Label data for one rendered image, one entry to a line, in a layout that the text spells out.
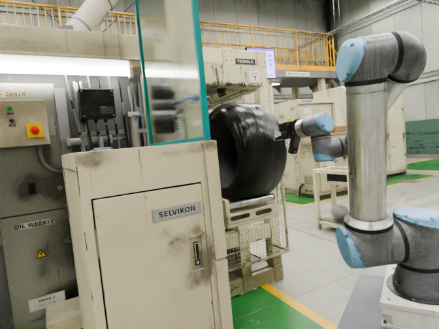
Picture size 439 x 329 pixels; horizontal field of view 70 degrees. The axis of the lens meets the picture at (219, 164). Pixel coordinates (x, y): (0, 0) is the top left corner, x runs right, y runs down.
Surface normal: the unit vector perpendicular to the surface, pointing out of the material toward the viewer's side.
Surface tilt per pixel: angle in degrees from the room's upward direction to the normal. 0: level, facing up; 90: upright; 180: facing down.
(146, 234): 90
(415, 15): 90
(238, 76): 90
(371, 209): 103
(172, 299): 90
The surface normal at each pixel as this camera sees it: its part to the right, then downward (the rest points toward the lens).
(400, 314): -0.54, 0.11
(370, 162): -0.25, 0.31
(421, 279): -0.59, -0.17
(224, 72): 0.50, 0.01
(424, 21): -0.89, 0.11
